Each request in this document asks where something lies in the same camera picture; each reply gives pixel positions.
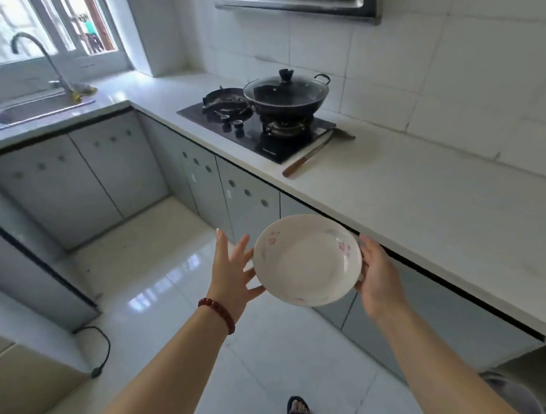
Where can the person's left hand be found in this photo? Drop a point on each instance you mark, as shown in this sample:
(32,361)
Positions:
(229,283)

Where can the person's right hand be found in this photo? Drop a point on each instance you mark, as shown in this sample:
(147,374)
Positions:
(380,285)

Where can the person's right thumb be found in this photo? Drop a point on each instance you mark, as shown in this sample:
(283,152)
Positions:
(369,251)

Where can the person's left thumb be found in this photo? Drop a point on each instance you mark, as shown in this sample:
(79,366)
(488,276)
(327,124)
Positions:
(255,292)

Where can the person's left middle finger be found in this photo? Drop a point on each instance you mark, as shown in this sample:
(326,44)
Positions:
(242,249)

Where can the white floral plate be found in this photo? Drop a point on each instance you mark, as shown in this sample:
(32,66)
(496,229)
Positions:
(305,261)

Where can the person's left forearm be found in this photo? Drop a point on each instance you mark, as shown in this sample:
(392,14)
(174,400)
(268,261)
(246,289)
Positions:
(164,387)

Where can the person's right forearm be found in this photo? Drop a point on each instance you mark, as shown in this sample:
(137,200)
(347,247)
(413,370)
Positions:
(437,370)

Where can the black gas stove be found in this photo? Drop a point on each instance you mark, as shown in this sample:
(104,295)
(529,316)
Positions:
(248,133)

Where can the black burner grate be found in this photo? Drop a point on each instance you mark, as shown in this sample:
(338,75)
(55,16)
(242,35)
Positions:
(224,102)
(288,127)

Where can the black wok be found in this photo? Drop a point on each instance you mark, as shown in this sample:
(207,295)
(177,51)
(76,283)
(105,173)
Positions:
(284,109)

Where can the glass wok lid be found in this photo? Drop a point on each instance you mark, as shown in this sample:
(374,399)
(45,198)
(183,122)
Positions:
(285,90)

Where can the row of grey cabinet doors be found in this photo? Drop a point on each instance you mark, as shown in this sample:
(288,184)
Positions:
(87,181)

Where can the yellow grey cloth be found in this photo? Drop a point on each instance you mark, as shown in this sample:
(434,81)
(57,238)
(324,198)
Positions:
(83,91)

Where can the steel sink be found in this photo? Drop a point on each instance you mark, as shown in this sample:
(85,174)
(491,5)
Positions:
(39,109)

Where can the beige cabinet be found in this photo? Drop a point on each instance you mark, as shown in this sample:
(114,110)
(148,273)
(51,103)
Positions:
(28,389)

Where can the chrome curved faucet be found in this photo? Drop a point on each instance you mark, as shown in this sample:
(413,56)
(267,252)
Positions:
(49,59)

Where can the white framed window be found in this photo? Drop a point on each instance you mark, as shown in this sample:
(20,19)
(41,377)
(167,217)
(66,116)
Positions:
(18,31)

